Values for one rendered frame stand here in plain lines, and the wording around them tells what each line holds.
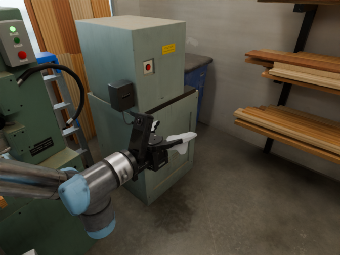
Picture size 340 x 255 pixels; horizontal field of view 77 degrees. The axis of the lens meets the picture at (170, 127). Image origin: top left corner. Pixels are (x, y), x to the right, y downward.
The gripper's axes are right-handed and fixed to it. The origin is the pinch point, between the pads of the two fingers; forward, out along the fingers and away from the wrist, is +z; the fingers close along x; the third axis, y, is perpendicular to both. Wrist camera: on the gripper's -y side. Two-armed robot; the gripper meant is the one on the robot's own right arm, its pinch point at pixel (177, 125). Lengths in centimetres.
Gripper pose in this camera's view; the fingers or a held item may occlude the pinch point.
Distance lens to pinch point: 64.6
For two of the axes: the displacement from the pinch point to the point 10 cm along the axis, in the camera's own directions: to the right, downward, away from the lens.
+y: 1.0, 8.8, 4.6
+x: 7.3, 2.5, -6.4
